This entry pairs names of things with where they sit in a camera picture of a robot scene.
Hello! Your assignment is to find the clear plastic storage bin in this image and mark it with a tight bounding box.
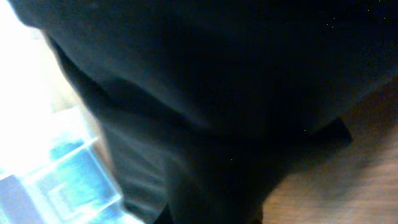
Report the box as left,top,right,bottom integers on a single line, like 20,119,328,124
1,108,141,224

